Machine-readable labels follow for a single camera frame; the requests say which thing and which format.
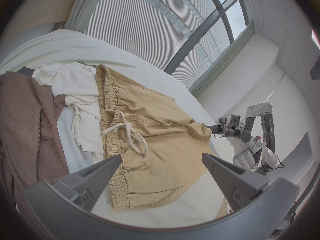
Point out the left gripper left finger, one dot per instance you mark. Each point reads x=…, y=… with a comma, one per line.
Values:
x=100, y=181

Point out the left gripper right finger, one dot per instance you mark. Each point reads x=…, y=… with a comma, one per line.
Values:
x=232, y=184

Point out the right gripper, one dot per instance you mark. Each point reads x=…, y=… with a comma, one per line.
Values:
x=219, y=129

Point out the tan shorts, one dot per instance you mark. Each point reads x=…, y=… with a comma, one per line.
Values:
x=155, y=134

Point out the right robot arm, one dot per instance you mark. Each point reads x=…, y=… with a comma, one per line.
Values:
x=260, y=109

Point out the bed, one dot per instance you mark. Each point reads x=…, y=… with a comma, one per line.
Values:
x=112, y=51

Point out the pale grey garment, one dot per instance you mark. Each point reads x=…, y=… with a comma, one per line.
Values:
x=66, y=124

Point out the cream garment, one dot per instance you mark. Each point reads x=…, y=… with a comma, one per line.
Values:
x=75, y=84

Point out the brown garment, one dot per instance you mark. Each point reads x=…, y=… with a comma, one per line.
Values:
x=25, y=109

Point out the green garment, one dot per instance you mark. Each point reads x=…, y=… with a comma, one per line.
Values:
x=85, y=63

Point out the window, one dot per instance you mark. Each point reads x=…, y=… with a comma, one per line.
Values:
x=150, y=21

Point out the black garment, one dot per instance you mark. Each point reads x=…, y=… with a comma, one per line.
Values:
x=25, y=71

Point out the grey-green curtain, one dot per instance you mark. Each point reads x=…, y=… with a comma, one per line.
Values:
x=80, y=9

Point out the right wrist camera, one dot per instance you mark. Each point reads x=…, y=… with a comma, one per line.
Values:
x=222, y=121

